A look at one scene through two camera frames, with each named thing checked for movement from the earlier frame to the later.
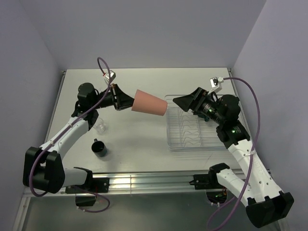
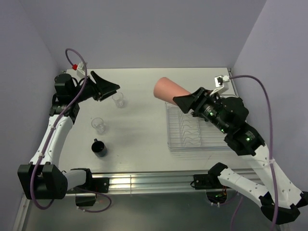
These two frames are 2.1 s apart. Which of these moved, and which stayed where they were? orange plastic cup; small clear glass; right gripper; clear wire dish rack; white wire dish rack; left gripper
Moved: left gripper; orange plastic cup
Stayed: clear wire dish rack; white wire dish rack; right gripper; small clear glass
